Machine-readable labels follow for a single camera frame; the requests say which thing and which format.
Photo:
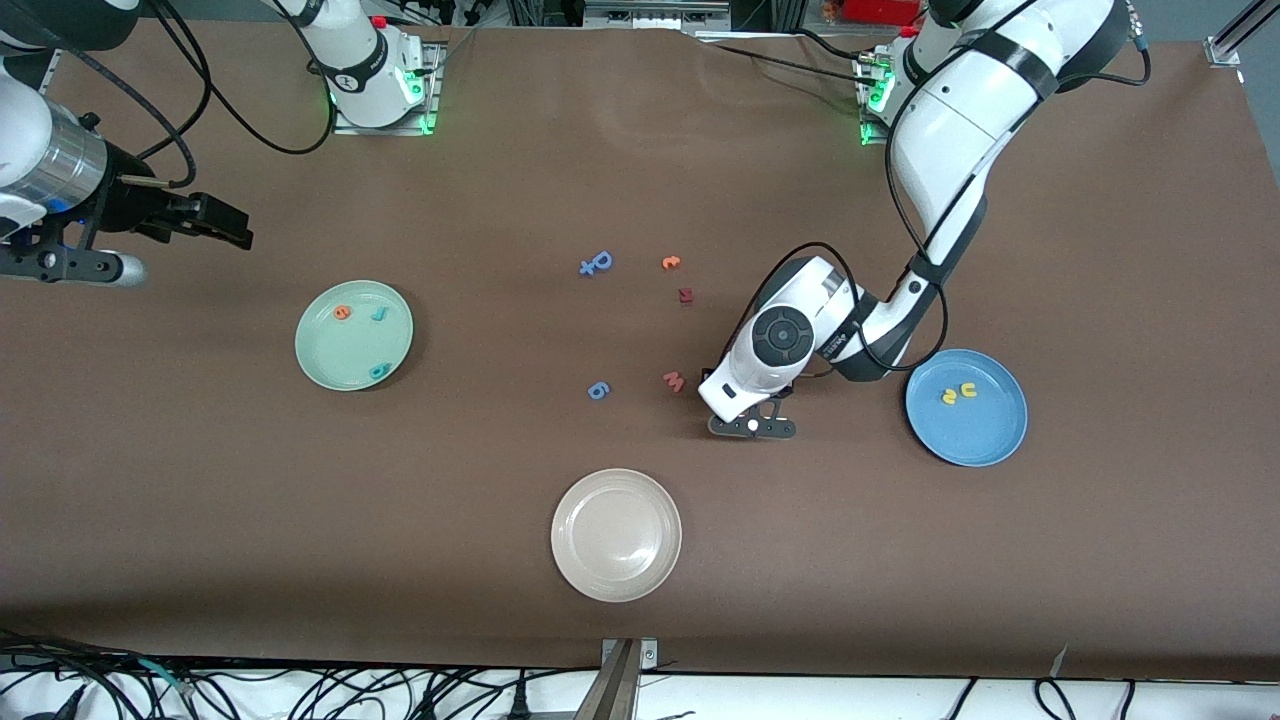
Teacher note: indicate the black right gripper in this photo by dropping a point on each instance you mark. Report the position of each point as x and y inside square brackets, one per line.
[133, 203]

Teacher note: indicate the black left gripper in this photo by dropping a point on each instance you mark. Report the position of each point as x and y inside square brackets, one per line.
[786, 391]

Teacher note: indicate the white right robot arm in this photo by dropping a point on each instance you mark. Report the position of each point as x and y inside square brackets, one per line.
[360, 70]

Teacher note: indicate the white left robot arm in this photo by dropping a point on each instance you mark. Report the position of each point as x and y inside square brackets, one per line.
[950, 130]

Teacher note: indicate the pink foam letter w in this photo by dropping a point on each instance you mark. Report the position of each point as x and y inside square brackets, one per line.
[674, 381]

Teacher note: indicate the blue foam number 6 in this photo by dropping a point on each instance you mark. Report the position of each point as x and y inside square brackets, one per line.
[598, 390]

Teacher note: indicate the pale green plate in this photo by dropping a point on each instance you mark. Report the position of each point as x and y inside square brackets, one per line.
[340, 350]

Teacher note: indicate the beige plate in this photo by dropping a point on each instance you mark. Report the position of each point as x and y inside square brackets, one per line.
[616, 535]

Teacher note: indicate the blue plate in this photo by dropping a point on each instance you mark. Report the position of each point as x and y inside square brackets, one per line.
[975, 430]

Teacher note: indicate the blue foam letter P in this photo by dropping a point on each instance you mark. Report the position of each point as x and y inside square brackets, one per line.
[602, 260]

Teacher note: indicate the aluminium profile beam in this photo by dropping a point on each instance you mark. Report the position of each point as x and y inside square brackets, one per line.
[615, 685]

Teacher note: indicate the white paper tag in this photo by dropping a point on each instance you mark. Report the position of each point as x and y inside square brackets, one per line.
[1059, 660]

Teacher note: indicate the red box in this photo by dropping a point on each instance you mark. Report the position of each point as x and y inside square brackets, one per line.
[880, 10]

